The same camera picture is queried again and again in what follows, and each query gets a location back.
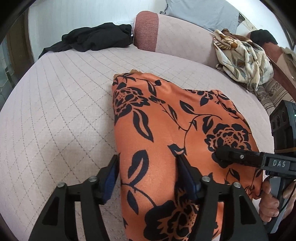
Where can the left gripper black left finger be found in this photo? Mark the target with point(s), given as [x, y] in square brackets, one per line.
[57, 220]

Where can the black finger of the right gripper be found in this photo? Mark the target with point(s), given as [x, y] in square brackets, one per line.
[225, 156]

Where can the orange black floral garment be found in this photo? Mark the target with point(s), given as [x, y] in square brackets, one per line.
[154, 121]

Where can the person's right hand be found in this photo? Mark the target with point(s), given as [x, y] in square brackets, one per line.
[268, 206]

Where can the striped beige cushion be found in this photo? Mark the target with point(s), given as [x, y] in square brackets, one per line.
[271, 94]

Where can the cream floral patterned cloth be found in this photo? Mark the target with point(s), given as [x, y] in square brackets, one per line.
[243, 61]

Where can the pink quilted bed cover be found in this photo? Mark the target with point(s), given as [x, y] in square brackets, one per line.
[58, 125]

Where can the person lying on bed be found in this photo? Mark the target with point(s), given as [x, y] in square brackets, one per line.
[282, 59]

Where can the grey blue pillow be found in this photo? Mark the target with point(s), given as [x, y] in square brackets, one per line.
[209, 14]

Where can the pink quilted bolster pillow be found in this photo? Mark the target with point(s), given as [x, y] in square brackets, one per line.
[168, 35]

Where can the brown wooden glass door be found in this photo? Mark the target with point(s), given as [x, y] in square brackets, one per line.
[16, 55]

